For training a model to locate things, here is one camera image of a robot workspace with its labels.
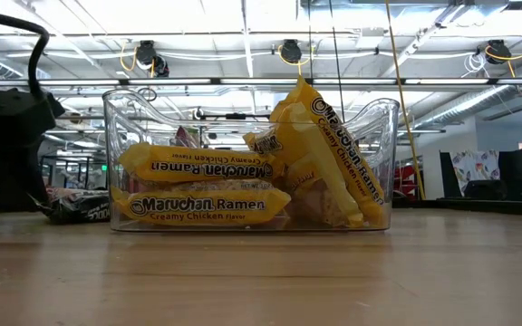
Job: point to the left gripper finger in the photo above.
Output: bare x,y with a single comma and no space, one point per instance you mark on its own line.
21,176

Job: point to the black fire noodle ramen pack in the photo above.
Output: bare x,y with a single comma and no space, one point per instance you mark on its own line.
80,206

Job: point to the lime chili shrimp ramen pack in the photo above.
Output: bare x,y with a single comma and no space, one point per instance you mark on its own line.
184,138

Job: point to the small black ceiling reel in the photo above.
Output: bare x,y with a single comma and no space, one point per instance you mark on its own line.
197,114

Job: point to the clear plastic bin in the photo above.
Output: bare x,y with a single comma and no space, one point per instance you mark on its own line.
388,136

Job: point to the red fabric partition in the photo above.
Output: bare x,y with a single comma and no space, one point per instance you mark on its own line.
408,181

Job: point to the floral patterned cloth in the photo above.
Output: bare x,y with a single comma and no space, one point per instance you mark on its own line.
474,167

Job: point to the black office chair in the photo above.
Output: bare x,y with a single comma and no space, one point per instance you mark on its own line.
485,189

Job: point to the black desk monitor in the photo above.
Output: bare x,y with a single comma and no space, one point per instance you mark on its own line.
517,169

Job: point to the black metal rack frame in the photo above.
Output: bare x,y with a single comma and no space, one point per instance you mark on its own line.
77,169

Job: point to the long ceiling light rail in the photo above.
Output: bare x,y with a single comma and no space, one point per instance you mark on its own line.
152,82

